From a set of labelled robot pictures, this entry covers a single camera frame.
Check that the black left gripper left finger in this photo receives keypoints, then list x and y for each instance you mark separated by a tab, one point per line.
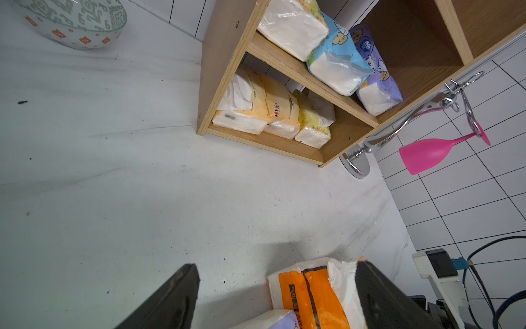
170	306

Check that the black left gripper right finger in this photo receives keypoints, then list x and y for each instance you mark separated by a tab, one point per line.
384	305

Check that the orange tissue box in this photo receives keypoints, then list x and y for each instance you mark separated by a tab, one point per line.
322	293

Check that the purple white tissue pack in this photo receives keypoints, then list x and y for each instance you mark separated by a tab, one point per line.
275	319

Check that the blue tissue pack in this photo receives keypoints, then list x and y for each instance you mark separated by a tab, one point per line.
336	61

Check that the white green tissue pack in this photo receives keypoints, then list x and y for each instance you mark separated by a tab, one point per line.
296	26

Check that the yellow tissue pack right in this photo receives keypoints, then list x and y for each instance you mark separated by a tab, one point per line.
315	118

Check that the yellow tissue pack middle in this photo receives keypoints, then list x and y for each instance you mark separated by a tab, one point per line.
283	109

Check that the purple tissue pack on shelf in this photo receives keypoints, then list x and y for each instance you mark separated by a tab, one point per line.
379	92

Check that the wooden three-tier shelf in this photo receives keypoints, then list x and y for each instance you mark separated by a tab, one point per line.
283	76

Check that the chrome glass holder stand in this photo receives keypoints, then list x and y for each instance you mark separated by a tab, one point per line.
355	160

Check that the pink plastic wine glass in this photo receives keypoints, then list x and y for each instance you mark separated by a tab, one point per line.
423	155

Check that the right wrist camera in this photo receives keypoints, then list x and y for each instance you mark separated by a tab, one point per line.
437	266

